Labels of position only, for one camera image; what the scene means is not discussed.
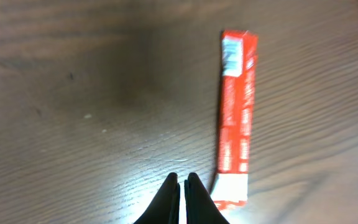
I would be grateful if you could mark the red Nescafe stick sachet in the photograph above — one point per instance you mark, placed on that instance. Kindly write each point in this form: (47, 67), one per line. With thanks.
(239, 61)

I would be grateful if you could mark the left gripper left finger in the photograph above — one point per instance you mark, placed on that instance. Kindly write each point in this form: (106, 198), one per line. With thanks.
(164, 207)

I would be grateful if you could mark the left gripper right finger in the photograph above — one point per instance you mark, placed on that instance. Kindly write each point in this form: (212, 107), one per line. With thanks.
(200, 209)

